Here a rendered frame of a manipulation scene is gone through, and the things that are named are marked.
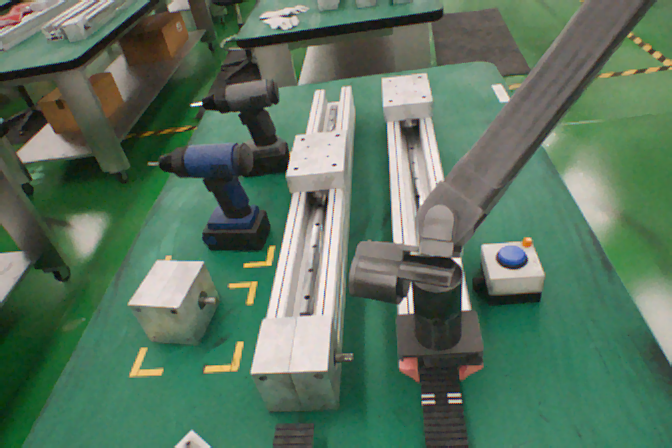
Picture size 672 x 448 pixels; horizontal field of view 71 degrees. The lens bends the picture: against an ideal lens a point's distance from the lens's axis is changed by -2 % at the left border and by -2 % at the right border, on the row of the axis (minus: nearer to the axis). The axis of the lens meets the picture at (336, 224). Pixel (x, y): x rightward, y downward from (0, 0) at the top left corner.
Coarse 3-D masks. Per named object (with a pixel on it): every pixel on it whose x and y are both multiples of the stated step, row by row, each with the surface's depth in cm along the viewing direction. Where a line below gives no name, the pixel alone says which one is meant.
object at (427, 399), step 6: (426, 396) 63; (432, 396) 63; (438, 396) 63; (444, 396) 63; (450, 396) 62; (456, 396) 62; (426, 402) 62; (432, 402) 62; (438, 402) 62; (444, 402) 62; (450, 402) 62; (456, 402) 62
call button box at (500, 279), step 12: (492, 252) 76; (528, 252) 75; (492, 264) 74; (504, 264) 73; (528, 264) 73; (540, 264) 72; (492, 276) 72; (504, 276) 72; (516, 276) 71; (528, 276) 71; (540, 276) 71; (492, 288) 73; (504, 288) 73; (516, 288) 73; (528, 288) 73; (540, 288) 72; (492, 300) 75; (504, 300) 75; (516, 300) 74; (528, 300) 74
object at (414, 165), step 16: (400, 128) 115; (416, 128) 114; (432, 128) 105; (400, 144) 102; (416, 144) 108; (432, 144) 99; (400, 160) 97; (416, 160) 101; (432, 160) 95; (400, 176) 92; (416, 176) 96; (432, 176) 91; (400, 192) 88; (416, 192) 92; (400, 208) 85; (416, 208) 88; (400, 224) 81; (400, 240) 78; (416, 240) 83; (464, 288) 68; (400, 304) 67; (464, 304) 66
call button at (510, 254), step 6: (504, 246) 75; (510, 246) 75; (516, 246) 74; (504, 252) 74; (510, 252) 73; (516, 252) 73; (522, 252) 73; (504, 258) 73; (510, 258) 73; (516, 258) 72; (522, 258) 72; (510, 264) 73; (516, 264) 72
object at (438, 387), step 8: (424, 384) 65; (432, 384) 64; (440, 384) 64; (448, 384) 64; (456, 384) 64; (424, 392) 64; (432, 392) 64; (440, 392) 63; (448, 392) 63; (456, 392) 63
